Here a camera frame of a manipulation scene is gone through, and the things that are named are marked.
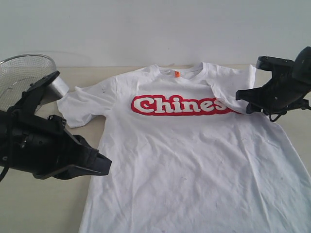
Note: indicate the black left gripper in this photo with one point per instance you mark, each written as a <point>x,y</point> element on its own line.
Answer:
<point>45,148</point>

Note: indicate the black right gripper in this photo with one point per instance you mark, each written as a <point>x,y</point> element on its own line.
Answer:
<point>279,95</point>

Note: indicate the white t-shirt with red logo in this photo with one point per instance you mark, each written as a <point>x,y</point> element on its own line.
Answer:
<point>187,158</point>

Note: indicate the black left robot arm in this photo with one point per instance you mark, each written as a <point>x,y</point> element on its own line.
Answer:
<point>6,141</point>

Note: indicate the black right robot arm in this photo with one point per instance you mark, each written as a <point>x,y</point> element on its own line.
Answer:
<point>301,70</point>

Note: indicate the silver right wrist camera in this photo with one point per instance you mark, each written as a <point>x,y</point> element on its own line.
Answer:
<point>274,64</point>

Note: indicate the metal wire mesh basket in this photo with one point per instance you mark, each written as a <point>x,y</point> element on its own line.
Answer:
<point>18,73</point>

